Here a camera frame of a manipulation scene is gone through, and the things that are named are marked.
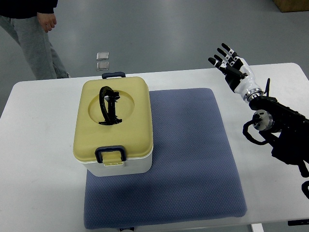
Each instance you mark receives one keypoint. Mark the bystander bare hand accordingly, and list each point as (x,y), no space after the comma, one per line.
(47,21)

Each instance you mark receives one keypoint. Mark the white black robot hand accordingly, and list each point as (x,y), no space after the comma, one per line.
(238,74)

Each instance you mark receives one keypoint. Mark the yellow storage box lid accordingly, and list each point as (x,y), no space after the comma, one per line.
(114,121)

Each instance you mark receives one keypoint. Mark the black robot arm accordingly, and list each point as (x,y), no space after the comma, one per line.
(286,130)

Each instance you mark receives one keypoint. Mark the brown cardboard box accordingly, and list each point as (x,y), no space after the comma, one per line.
(286,6)

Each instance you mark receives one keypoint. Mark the white storage box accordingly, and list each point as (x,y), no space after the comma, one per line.
(125,166)

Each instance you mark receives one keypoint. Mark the person in grey trousers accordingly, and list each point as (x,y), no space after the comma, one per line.
(19,19)

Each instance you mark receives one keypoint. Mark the upper metal floor plate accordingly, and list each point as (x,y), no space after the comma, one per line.
(102,56)

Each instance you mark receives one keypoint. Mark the metal floor plate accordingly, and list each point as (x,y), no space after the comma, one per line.
(102,65)
(102,56)

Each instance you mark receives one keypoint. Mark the lower metal floor plate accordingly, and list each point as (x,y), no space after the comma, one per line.
(102,65)

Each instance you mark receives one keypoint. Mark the blue padded mat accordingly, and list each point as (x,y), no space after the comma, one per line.
(193,174)

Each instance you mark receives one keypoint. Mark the black table control panel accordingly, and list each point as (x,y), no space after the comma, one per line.
(298,222)

